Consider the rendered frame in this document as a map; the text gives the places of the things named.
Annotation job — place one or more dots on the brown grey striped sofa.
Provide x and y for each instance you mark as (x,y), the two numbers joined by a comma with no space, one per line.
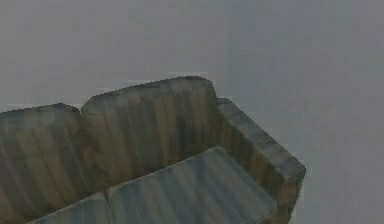
(160,150)

